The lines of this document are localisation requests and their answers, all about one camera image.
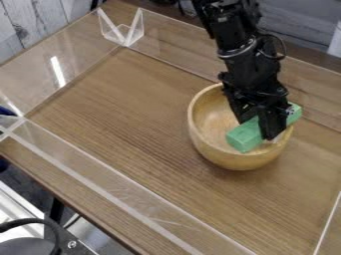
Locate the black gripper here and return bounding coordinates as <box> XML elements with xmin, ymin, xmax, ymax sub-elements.
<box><xmin>217</xmin><ymin>38</ymin><xmax>290</xmax><ymax>140</ymax></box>

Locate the green rectangular block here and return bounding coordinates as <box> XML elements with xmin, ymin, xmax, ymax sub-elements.
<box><xmin>225</xmin><ymin>103</ymin><xmax>302</xmax><ymax>153</ymax></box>

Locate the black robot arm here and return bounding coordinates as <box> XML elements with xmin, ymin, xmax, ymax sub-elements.
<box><xmin>189</xmin><ymin>0</ymin><xmax>290</xmax><ymax>139</ymax></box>

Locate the light wooden bowl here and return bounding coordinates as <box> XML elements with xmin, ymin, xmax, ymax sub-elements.
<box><xmin>186</xmin><ymin>84</ymin><xmax>293</xmax><ymax>171</ymax></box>

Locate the black table leg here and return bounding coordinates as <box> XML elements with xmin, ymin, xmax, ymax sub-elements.
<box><xmin>50</xmin><ymin>198</ymin><xmax>66</xmax><ymax>224</ymax></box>

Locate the clear acrylic tray enclosure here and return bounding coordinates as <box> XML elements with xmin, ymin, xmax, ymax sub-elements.
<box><xmin>0</xmin><ymin>2</ymin><xmax>341</xmax><ymax>255</ymax></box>

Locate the black metal bracket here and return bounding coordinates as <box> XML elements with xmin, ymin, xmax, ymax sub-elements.
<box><xmin>59</xmin><ymin>227</ymin><xmax>99</xmax><ymax>255</ymax></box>

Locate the black cable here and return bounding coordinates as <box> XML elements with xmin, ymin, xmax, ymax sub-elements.
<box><xmin>0</xmin><ymin>217</ymin><xmax>64</xmax><ymax>255</ymax></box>

